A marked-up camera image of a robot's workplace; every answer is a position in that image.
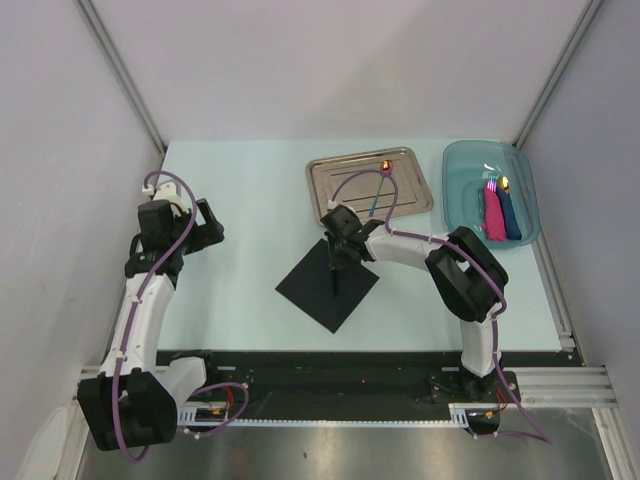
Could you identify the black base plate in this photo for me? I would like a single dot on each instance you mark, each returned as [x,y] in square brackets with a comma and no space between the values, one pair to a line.
[345,387]

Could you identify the dark knife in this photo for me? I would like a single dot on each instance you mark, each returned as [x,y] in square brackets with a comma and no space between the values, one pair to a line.
[335,281]

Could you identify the black paper napkin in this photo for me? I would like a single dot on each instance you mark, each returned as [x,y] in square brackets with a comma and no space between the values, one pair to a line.
[308,286]

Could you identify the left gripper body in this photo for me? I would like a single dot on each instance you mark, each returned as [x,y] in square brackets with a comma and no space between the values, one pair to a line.
[201,235]

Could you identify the blue plastic bin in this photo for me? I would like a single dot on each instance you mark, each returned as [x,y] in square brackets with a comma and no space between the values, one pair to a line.
[468,165]

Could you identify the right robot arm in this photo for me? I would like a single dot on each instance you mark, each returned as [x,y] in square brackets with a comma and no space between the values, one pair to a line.
[467,276]

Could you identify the iridescent spoon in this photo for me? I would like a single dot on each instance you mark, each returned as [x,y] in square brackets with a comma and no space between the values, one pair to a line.
[386,169]

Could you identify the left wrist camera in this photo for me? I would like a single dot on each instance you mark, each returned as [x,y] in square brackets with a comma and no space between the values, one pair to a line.
[169,191]

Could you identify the aluminium frame rail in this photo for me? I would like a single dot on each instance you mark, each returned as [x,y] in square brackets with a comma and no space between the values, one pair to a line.
[102,37]

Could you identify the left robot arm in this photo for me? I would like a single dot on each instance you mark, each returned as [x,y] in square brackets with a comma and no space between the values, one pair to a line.
[128,403]

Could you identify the pink rolled napkin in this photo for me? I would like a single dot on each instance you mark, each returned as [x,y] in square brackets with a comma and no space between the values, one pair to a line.
[494,222]

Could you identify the blue rolled napkin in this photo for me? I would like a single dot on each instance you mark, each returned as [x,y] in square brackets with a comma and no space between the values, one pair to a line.
[513,231]

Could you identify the silver metal tray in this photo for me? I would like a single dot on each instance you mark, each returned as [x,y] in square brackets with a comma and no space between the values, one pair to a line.
[353,180]

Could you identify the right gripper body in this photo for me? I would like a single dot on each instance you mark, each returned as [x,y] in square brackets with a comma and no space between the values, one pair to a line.
[338,257]

